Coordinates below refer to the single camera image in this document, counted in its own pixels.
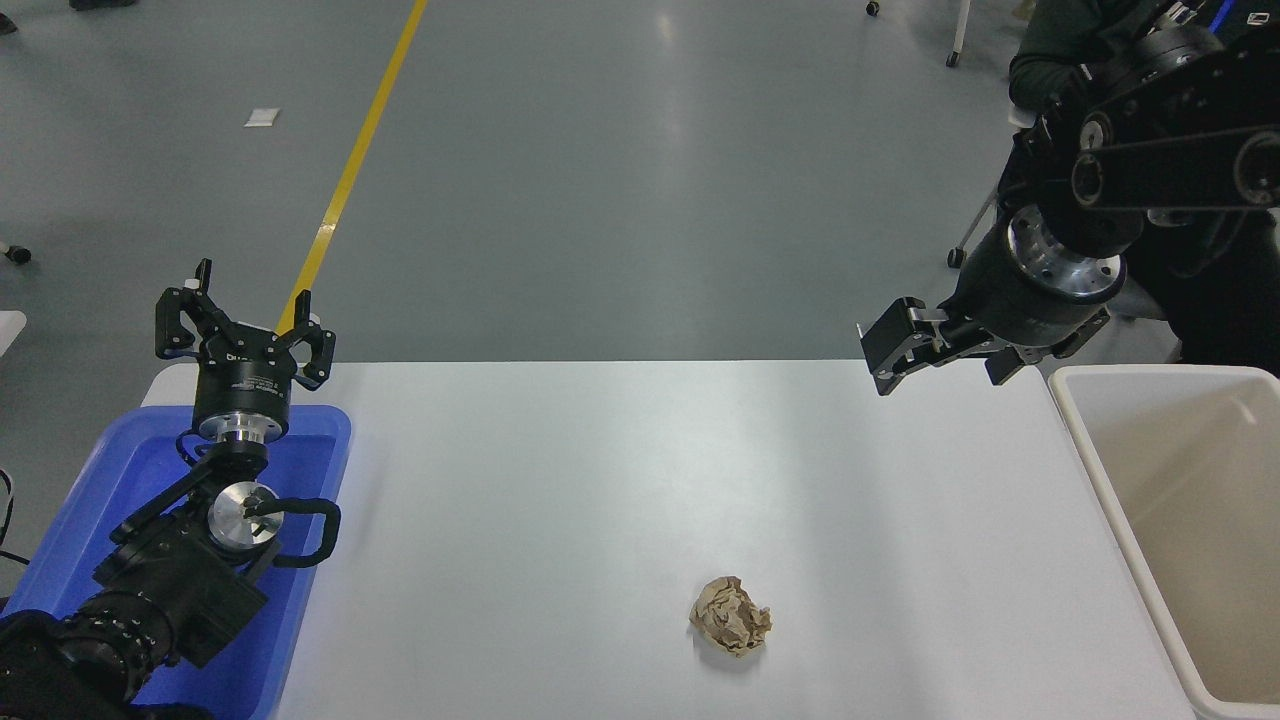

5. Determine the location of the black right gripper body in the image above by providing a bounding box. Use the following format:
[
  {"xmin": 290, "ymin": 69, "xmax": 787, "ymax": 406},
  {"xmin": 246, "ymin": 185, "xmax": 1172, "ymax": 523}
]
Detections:
[{"xmin": 945, "ymin": 222, "xmax": 1113, "ymax": 349}]

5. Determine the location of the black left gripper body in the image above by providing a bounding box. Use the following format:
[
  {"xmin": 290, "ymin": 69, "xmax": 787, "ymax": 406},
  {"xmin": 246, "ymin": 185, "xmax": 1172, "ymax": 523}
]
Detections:
[{"xmin": 192, "ymin": 328, "xmax": 299, "ymax": 440}]

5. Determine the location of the tan paper ball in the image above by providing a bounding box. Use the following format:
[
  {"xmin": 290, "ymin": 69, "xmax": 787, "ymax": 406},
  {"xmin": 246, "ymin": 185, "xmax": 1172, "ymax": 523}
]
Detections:
[{"xmin": 689, "ymin": 575, "xmax": 775, "ymax": 659}]

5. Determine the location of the blue plastic tray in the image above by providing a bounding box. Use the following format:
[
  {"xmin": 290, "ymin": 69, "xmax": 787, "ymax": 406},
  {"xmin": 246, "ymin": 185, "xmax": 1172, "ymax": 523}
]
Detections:
[{"xmin": 0, "ymin": 403, "xmax": 353, "ymax": 720}]

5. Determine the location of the large pale bin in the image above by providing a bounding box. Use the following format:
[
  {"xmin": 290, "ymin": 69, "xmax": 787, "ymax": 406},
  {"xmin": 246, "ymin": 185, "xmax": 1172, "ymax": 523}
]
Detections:
[{"xmin": 1048, "ymin": 364, "xmax": 1280, "ymax": 720}]

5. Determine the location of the person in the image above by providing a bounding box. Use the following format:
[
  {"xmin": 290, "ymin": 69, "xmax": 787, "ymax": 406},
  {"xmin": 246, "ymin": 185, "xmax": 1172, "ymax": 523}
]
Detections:
[{"xmin": 1008, "ymin": 0, "xmax": 1280, "ymax": 376}]

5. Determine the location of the white rolling chair base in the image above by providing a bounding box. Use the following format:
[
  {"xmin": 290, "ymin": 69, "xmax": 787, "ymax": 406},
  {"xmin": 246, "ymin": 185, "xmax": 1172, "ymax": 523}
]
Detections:
[{"xmin": 865, "ymin": 0, "xmax": 973, "ymax": 69}]

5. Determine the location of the black cable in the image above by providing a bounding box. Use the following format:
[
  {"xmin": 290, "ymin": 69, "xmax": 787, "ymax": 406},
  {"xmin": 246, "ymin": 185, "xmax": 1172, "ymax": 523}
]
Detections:
[{"xmin": 0, "ymin": 468, "xmax": 32, "ymax": 567}]

